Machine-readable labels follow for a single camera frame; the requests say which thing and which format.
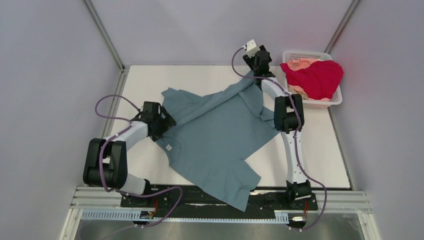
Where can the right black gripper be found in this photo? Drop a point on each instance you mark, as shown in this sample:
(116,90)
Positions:
(249,61)

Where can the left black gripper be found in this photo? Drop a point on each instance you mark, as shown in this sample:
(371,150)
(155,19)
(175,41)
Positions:
(167,122)

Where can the blue-grey t shirt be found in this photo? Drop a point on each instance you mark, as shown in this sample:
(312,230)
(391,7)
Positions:
(214,135)

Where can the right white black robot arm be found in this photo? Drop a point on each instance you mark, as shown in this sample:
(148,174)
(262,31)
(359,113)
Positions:
(288,119)

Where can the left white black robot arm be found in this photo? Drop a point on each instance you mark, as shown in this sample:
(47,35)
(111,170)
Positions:
(106,163)

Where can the white plastic laundry basket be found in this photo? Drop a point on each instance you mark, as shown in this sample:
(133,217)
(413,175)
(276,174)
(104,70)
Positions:
(295,54)

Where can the peach t shirt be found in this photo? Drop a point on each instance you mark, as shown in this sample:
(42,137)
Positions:
(300,64)

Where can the red t shirt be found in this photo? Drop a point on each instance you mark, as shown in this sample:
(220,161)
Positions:
(320,80)

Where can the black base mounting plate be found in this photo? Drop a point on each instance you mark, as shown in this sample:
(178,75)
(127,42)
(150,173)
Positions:
(192,202)

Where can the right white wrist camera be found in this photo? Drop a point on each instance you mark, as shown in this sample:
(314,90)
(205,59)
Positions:
(251,48)

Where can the aluminium frame rail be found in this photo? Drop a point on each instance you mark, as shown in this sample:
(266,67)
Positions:
(338,201)

